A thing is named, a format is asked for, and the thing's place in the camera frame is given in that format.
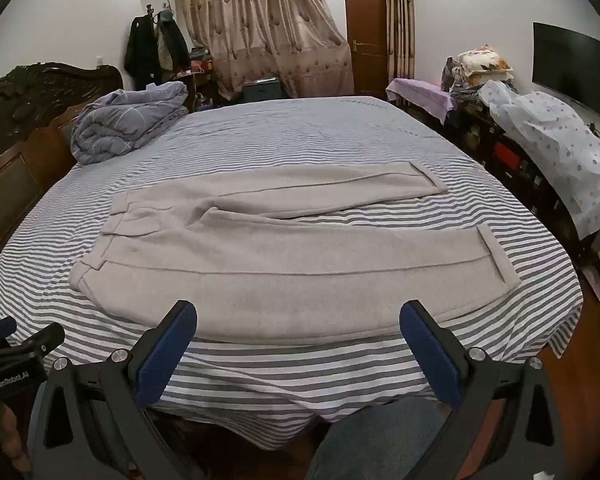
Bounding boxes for wide patterned brown curtain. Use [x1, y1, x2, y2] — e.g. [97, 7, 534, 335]
[175, 0, 355, 101]

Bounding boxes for grey hanging jacket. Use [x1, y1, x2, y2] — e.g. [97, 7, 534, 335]
[155, 9, 192, 75]

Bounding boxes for white dotted cloth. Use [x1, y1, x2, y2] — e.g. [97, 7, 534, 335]
[480, 80, 600, 241]

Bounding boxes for narrow patterned brown curtain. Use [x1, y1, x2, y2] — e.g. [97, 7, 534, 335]
[382, 0, 416, 98]

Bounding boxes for purple cloth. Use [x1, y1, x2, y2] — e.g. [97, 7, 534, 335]
[385, 78, 458, 123]

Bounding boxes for striped bed sheet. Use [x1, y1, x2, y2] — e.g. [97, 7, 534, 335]
[0, 95, 583, 461]

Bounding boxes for folded blue-grey quilt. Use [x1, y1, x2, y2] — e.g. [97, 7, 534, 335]
[70, 81, 190, 165]

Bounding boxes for dark wooden headboard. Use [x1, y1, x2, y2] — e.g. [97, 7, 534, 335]
[0, 62, 126, 286]

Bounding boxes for black flat television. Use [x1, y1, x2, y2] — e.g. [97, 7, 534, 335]
[532, 22, 600, 128]

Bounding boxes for beige pants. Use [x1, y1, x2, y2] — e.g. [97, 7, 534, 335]
[70, 162, 521, 346]

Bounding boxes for cluttered side table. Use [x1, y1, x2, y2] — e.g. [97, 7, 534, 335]
[182, 47, 216, 111]

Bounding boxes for brown wooden door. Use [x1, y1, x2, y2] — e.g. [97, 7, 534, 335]
[343, 0, 388, 97]

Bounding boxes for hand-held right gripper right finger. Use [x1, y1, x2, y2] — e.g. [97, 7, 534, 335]
[399, 300, 568, 480]

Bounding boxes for black hanging coat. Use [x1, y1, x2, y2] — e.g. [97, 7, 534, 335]
[124, 15, 162, 89]

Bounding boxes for person's leg in jeans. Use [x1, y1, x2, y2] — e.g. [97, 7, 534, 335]
[305, 397, 451, 480]

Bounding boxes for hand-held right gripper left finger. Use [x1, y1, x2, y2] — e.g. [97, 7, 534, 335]
[27, 300, 198, 480]

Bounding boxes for dark storage box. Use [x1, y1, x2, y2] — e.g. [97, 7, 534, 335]
[242, 77, 286, 103]

